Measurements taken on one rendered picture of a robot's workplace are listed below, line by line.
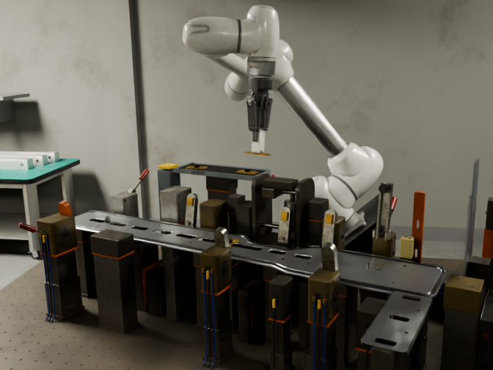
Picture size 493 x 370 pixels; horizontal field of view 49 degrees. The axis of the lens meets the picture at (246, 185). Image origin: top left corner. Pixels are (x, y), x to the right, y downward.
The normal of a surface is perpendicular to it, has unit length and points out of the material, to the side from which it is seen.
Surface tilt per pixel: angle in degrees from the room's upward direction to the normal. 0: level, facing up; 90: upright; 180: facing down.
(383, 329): 0
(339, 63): 90
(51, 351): 0
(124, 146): 90
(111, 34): 90
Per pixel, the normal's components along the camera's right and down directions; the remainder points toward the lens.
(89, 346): -0.02, -0.97
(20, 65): -0.17, 0.23
